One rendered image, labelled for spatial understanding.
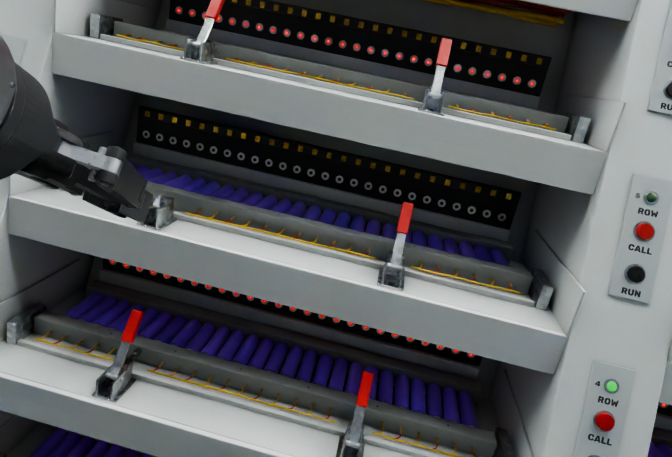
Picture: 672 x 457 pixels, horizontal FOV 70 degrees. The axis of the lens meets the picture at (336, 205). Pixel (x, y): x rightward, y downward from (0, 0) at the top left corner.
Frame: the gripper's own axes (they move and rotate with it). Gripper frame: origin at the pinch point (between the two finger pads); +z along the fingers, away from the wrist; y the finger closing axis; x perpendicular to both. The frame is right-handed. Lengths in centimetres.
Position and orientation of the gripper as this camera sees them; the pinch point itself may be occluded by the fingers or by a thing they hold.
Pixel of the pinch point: (120, 197)
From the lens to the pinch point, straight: 49.2
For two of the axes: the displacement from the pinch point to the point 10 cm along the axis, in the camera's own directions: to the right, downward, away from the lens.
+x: 2.4, -9.4, 2.3
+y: 9.7, 2.3, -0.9
